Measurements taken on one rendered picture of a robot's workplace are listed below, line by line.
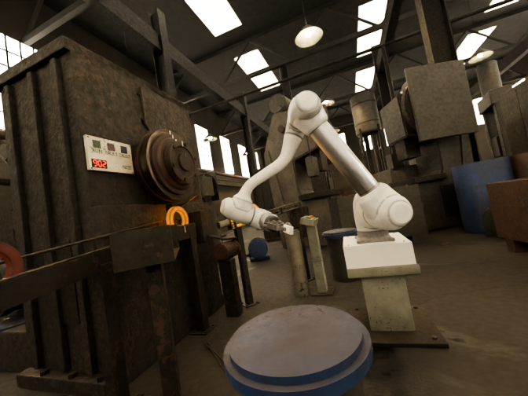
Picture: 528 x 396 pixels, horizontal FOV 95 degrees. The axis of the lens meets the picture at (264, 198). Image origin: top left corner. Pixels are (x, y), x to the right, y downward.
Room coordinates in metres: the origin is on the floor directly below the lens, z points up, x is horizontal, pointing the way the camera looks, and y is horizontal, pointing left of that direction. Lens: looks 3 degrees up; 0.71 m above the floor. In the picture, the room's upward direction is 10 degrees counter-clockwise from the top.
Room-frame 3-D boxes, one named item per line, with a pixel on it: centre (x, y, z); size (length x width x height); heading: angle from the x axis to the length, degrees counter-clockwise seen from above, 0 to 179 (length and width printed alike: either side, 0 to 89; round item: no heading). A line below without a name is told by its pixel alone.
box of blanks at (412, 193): (3.47, -1.46, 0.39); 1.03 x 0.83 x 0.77; 85
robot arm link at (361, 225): (1.32, -0.55, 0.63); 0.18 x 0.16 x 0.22; 0
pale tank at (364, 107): (9.17, -4.39, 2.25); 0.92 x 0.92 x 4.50
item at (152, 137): (1.59, 0.58, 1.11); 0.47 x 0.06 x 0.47; 160
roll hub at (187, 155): (1.56, 0.48, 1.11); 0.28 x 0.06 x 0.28; 160
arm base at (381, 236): (1.35, -0.56, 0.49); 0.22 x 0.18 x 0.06; 163
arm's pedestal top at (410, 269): (1.33, -0.55, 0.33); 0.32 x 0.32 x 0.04; 71
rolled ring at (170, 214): (1.60, 0.58, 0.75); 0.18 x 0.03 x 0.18; 161
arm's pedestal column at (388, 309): (1.33, -0.55, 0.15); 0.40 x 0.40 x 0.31; 71
